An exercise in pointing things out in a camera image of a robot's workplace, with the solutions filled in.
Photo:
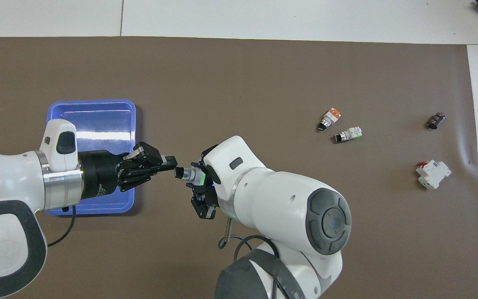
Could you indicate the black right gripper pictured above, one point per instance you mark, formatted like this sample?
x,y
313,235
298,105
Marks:
x,y
210,180

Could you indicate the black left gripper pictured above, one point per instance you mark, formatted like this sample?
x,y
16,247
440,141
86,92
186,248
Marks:
x,y
100,174

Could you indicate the selector switch with bright green block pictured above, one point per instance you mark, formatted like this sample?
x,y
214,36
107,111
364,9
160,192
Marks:
x,y
191,174

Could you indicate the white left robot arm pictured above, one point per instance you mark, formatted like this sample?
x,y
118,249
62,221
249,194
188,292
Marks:
x,y
6,178

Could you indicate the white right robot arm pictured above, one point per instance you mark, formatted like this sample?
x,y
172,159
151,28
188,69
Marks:
x,y
284,199

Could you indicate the blue plastic tray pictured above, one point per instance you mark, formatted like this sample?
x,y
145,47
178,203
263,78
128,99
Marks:
x,y
98,116

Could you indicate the brown table mat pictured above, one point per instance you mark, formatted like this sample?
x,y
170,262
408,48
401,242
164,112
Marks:
x,y
239,83

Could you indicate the white circuit breaker with red lever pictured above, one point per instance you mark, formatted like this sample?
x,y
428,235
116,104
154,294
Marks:
x,y
432,174

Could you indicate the dark cylindrical capacitor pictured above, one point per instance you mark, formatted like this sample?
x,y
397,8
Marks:
x,y
436,120

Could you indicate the selector switch with orange block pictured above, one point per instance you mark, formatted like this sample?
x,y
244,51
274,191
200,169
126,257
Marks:
x,y
331,118

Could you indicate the selector switch with pale green block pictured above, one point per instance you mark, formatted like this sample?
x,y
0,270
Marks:
x,y
349,134

